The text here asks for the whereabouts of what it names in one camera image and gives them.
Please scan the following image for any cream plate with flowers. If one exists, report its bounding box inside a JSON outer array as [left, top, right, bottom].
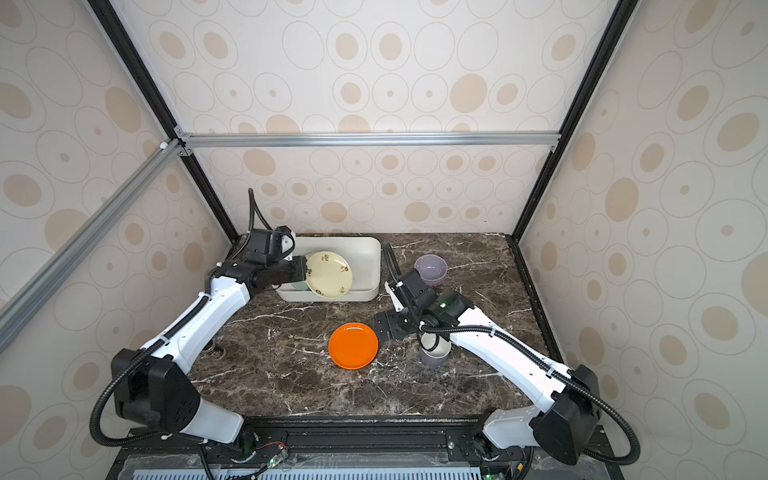
[[306, 251, 353, 300]]

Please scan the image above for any orange plate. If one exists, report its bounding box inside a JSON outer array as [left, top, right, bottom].
[[328, 322, 379, 370]]

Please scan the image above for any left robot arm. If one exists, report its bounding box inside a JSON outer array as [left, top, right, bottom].
[[89, 193, 307, 454]]

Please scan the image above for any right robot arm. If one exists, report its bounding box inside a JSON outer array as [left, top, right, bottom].
[[374, 242, 642, 466]]

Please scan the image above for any white plastic bin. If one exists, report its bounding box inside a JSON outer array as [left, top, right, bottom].
[[277, 237, 381, 302]]

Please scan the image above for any purple grey mug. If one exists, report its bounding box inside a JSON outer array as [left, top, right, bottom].
[[419, 333, 451, 368]]

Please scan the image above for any lavender bowl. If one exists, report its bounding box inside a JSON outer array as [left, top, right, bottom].
[[414, 254, 448, 286]]

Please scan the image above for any horizontal aluminium bar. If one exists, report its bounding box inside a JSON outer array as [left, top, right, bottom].
[[181, 131, 560, 148]]

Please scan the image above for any diagonal aluminium bar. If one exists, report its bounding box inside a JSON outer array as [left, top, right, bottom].
[[1, 139, 182, 350]]

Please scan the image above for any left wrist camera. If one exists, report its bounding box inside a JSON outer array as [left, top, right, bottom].
[[244, 226, 295, 266]]

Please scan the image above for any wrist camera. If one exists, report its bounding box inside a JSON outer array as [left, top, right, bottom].
[[244, 226, 295, 266], [385, 269, 438, 314]]

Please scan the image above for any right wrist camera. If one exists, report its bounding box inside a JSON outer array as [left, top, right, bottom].
[[385, 269, 438, 314]]

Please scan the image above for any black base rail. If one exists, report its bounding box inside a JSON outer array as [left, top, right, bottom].
[[107, 416, 622, 479]]

